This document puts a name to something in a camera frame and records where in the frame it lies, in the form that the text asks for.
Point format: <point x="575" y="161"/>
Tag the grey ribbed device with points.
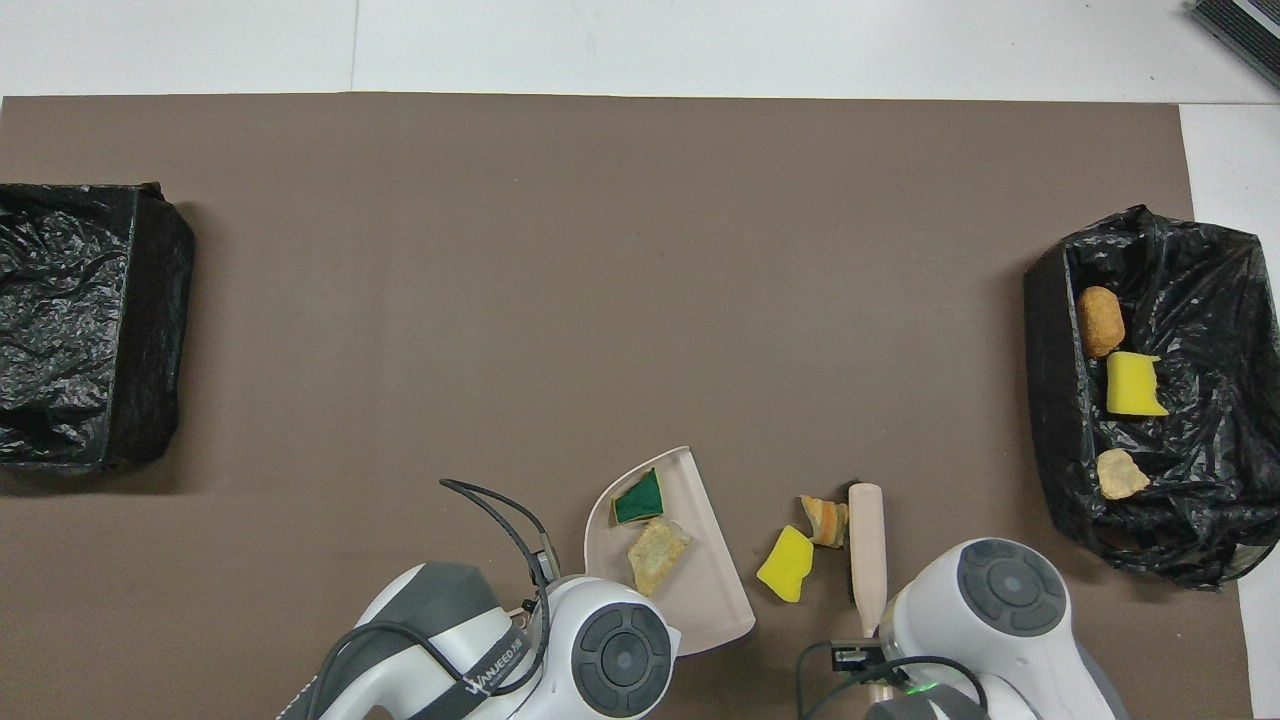
<point x="1240" y="35"/>

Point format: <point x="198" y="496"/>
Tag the pale bread chunk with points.
<point x="655" y="555"/>

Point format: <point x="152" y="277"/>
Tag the brown bread roll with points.
<point x="1100" y="320"/>

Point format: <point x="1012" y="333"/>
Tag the beige brush with black bristles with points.
<point x="867" y="550"/>

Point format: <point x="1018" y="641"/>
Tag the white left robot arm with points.
<point x="600" y="650"/>

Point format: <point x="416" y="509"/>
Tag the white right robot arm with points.
<point x="1010" y="620"/>

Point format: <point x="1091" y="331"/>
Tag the beige plastic dustpan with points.
<point x="710" y="590"/>

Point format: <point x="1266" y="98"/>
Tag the brown paper table mat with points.
<point x="400" y="300"/>

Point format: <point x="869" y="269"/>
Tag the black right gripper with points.
<point x="857" y="658"/>

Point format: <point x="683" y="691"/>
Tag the striped bread piece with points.
<point x="826" y="520"/>
<point x="1122" y="475"/>

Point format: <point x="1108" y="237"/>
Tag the yellow green sponge piece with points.
<point x="640" y="500"/>

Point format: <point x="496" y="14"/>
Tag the black bin with loose bag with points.
<point x="1220" y="300"/>

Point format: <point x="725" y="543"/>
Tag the yellow notched sponge piece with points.
<point x="1133" y="385"/>

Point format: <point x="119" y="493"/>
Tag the black bin with tight bag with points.
<point x="80" y="330"/>

